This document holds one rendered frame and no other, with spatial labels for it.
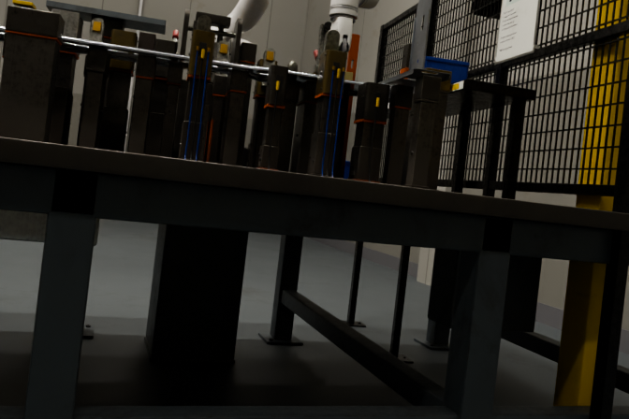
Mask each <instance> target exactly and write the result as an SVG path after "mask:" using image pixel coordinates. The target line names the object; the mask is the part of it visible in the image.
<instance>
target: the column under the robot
mask: <svg viewBox="0 0 629 419"><path fill-rule="evenodd" d="M248 234H249V232H244V231H234V230H224V229H213V228H203V227H192V226H181V225H171V224H159V226H158V233H157V242H156V249H155V258H154V273H153V280H152V289H151V296H150V305H149V312H148V321H147V328H146V336H144V340H145V344H146V349H147V353H148V356H149V360H150V362H187V363H230V364H235V359H234V354H235V347H236V338H237V330H238V322H239V314H240V306H241V290H242V283H243V274H244V267H245V258H246V250H247V242H248Z"/></svg>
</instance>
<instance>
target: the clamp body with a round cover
mask: <svg viewBox="0 0 629 419"><path fill-rule="evenodd" d="M110 34H111V41H110V44H115V45H121V46H127V47H133V48H136V47H137V45H138V34H137V33H134V32H128V31H123V30H117V29H112V32H111V33H110ZM134 68H135V62H129V61H124V60H117V59H111V58H110V72H109V81H108V90H107V97H106V106H104V108H103V116H102V124H101V131H100V140H99V148H98V149H102V150H110V151H117V152H123V151H124V144H125V135H126V134H127V131H126V127H127V119H128V109H127V107H128V99H129V91H130V83H131V77H134V71H135V69H134Z"/></svg>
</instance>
